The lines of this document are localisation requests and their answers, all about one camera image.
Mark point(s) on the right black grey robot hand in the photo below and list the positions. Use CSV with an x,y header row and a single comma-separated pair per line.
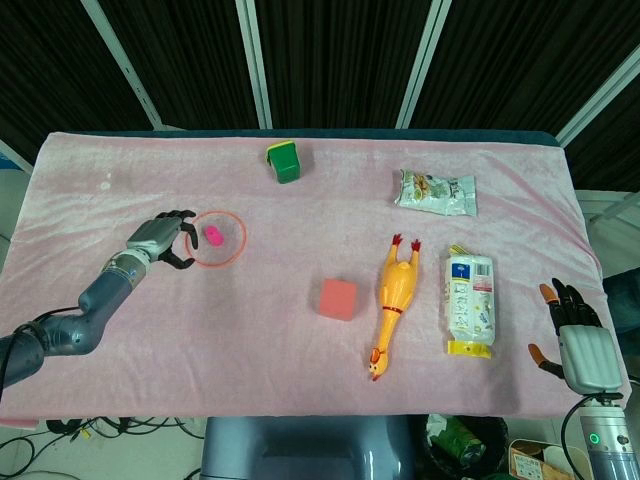
x,y
590,357

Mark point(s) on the left black grey robot hand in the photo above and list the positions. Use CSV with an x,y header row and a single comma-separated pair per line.
x,y
152,235

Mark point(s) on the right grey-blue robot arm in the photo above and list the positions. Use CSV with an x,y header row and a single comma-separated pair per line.
x,y
607,445

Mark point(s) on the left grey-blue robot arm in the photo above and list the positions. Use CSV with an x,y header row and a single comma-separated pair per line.
x,y
95,305

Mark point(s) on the small pink plastic cup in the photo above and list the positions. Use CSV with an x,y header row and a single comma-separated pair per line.
x,y
214,236

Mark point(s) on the dark blue chair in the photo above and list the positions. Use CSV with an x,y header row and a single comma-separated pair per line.
x,y
622,300

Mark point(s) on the printed cardboard box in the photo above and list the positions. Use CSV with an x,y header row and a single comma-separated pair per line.
x,y
535,462

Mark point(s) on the white pack with yellow end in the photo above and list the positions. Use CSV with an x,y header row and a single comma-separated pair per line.
x,y
469,300

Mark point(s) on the pink plush table cloth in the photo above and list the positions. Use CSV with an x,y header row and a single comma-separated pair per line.
x,y
300,225

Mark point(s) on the white metal side rack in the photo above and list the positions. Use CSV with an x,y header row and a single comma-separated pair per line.
x,y
607,210

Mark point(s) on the green box with yellow lid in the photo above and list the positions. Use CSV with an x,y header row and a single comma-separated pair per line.
x,y
286,164

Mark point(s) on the black bin with green waste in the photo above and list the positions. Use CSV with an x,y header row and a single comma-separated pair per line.
x,y
465,445

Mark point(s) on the red foam cube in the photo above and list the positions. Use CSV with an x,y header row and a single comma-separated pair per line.
x,y
339,299

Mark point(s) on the yellow rubber chicken toy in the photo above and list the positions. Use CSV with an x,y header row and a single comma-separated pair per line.
x,y
396,290

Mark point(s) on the silver green snack bag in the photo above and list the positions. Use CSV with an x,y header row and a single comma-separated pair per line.
x,y
435,196

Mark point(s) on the black pleated curtain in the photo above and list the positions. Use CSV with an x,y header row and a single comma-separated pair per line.
x,y
340,60

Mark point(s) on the grey-blue robot torso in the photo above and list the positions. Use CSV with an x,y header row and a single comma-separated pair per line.
x,y
300,450

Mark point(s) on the white metal frame post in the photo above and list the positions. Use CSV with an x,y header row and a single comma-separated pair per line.
x,y
130,70
255,65
12,154
600,95
422,65

